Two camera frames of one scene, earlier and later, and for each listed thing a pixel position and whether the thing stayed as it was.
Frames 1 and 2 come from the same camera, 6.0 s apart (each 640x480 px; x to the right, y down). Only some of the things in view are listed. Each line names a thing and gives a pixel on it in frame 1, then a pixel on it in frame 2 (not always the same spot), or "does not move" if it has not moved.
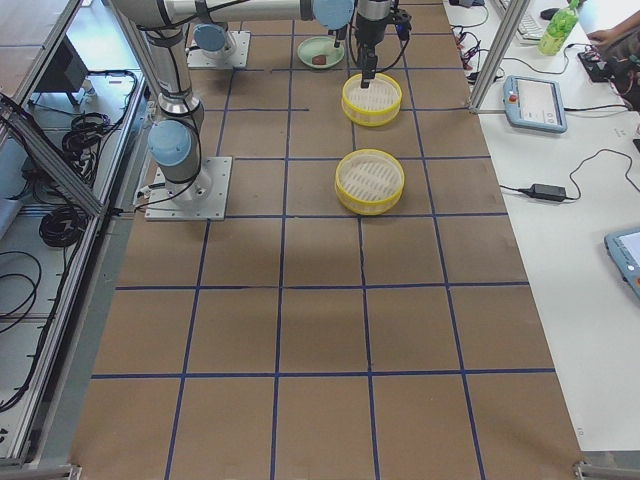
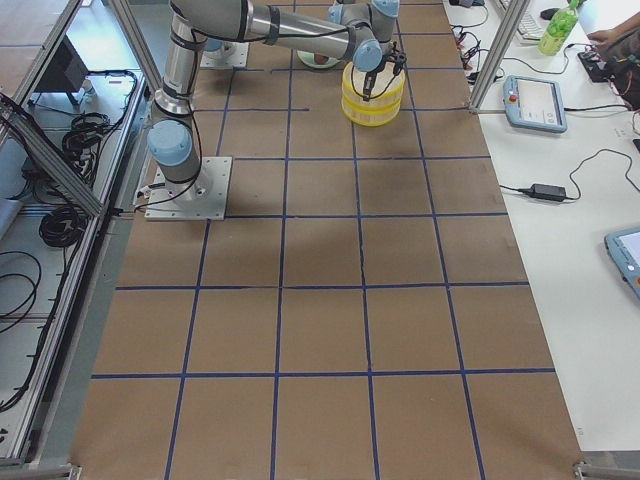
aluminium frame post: x=515 y=14 does not move
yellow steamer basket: x=368 y=181 to x=386 y=97
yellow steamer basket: x=374 y=106 does not move
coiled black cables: x=61 y=227 does not move
